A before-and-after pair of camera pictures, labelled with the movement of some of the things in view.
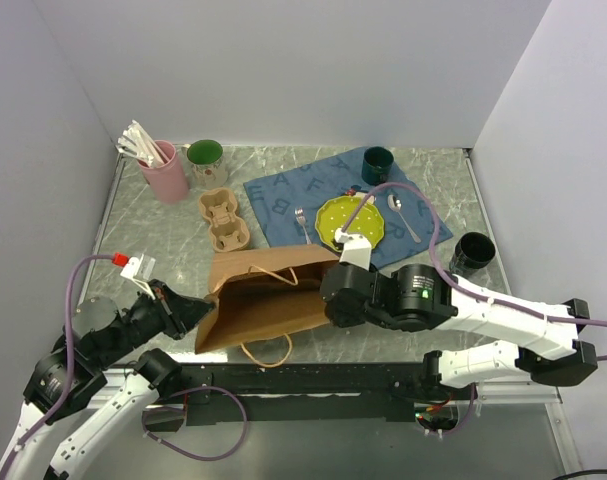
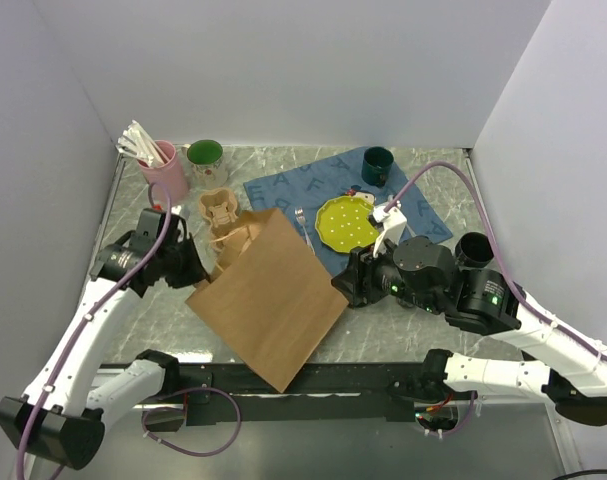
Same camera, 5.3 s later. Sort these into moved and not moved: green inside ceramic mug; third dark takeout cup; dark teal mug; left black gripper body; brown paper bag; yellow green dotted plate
Moved: brown paper bag; left black gripper body
Not moved: green inside ceramic mug; dark teal mug; yellow green dotted plate; third dark takeout cup
